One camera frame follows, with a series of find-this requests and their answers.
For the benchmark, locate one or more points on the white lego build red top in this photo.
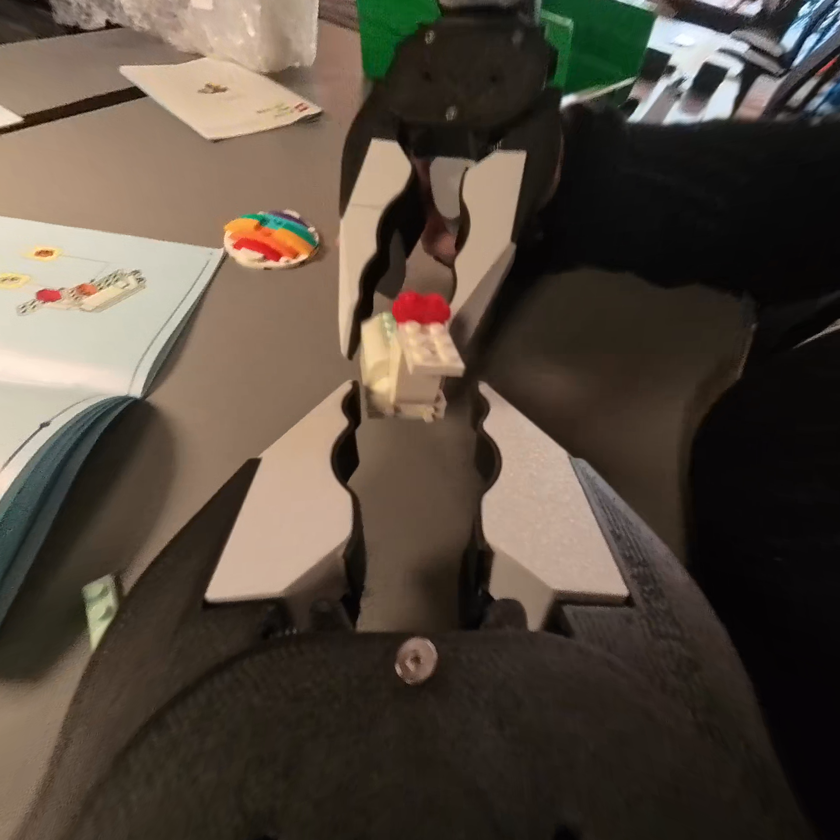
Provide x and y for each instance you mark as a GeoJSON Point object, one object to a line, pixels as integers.
{"type": "Point", "coordinates": [407, 367]}

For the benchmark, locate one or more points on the person's dark clothed leg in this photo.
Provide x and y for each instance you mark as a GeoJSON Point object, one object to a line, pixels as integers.
{"type": "Point", "coordinates": [768, 558]}

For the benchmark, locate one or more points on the round rainbow lego disc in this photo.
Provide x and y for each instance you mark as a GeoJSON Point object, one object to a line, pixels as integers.
{"type": "Point", "coordinates": [272, 239]}

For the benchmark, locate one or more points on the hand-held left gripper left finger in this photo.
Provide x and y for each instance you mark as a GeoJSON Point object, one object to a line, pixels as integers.
{"type": "Point", "coordinates": [282, 518]}

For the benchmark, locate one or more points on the open light blue instruction booklet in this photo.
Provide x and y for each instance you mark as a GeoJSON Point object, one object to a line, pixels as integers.
{"type": "Point", "coordinates": [85, 341]}

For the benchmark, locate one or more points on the illustrated instruction leaflet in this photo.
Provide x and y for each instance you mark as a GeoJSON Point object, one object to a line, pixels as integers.
{"type": "Point", "coordinates": [10, 118]}

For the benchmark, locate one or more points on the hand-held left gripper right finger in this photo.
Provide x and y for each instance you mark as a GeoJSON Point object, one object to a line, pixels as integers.
{"type": "Point", "coordinates": [551, 525]}

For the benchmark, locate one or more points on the green plastic bin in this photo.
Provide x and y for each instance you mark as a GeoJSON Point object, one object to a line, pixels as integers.
{"type": "Point", "coordinates": [604, 39]}

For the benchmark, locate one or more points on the closed white instruction booklet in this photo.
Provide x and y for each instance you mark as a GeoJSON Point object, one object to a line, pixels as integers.
{"type": "Point", "coordinates": [223, 98]}

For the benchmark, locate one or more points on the person's right forearm black sleeve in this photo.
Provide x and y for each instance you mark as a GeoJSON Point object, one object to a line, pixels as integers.
{"type": "Point", "coordinates": [689, 197]}

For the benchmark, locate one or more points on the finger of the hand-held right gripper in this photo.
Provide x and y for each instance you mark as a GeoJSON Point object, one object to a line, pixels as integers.
{"type": "Point", "coordinates": [499, 210]}
{"type": "Point", "coordinates": [361, 229]}

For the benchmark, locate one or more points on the light green lego plate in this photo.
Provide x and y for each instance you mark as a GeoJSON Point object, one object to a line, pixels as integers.
{"type": "Point", "coordinates": [102, 610]}

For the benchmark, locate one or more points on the person's right hand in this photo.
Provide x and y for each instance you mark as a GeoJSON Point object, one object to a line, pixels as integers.
{"type": "Point", "coordinates": [441, 239]}

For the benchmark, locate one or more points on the clear bubble wrap bag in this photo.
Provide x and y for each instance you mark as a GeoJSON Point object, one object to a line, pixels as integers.
{"type": "Point", "coordinates": [229, 26]}

